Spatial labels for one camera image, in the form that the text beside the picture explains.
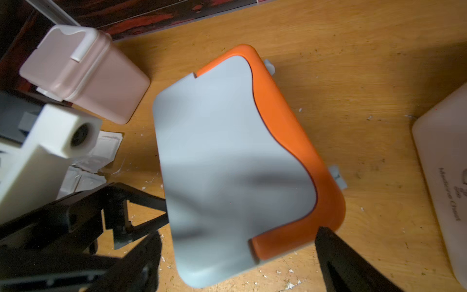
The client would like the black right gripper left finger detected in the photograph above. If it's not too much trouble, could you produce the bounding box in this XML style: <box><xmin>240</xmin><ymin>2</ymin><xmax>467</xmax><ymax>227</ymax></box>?
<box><xmin>86</xmin><ymin>231</ymin><xmax>162</xmax><ymax>292</ymax></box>

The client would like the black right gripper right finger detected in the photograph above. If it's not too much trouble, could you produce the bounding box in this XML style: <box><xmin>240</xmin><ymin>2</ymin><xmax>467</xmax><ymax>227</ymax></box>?
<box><xmin>315</xmin><ymin>226</ymin><xmax>401</xmax><ymax>292</ymax></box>

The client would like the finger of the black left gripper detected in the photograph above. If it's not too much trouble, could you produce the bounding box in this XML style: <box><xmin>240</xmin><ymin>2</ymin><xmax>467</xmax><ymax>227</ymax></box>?
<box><xmin>1</xmin><ymin>186</ymin><xmax>109</xmax><ymax>254</ymax></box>
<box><xmin>102</xmin><ymin>183</ymin><xmax>169</xmax><ymax>249</ymax></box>

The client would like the white gauze packet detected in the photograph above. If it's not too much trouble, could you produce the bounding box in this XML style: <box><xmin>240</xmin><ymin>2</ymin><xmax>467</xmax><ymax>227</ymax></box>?
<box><xmin>56</xmin><ymin>166</ymin><xmax>107</xmax><ymax>200</ymax></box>
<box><xmin>72</xmin><ymin>131</ymin><xmax>124</xmax><ymax>173</ymax></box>

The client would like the white orange-trimmed medicine chest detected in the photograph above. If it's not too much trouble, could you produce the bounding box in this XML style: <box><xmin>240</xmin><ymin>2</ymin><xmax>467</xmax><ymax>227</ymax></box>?
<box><xmin>153</xmin><ymin>45</ymin><xmax>345</xmax><ymax>288</ymax></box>

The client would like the pink medicine chest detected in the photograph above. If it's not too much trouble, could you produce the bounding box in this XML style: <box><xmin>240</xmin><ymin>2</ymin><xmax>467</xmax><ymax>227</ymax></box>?
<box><xmin>19</xmin><ymin>25</ymin><xmax>150</xmax><ymax>124</ymax></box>

